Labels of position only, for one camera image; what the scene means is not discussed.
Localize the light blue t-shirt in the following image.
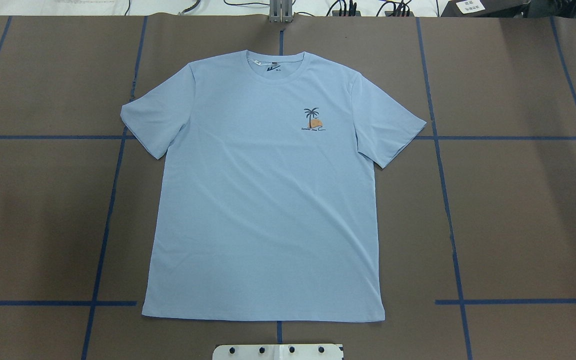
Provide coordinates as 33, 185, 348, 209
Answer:
120, 50, 426, 323

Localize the black power strip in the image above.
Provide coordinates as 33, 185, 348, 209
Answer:
325, 0, 361, 18
375, 0, 414, 18

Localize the black box with label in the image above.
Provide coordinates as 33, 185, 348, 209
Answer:
439, 0, 531, 18

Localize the grey aluminium frame post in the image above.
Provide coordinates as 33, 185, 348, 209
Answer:
269, 0, 294, 24

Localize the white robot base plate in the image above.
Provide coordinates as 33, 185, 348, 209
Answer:
212, 343, 345, 360

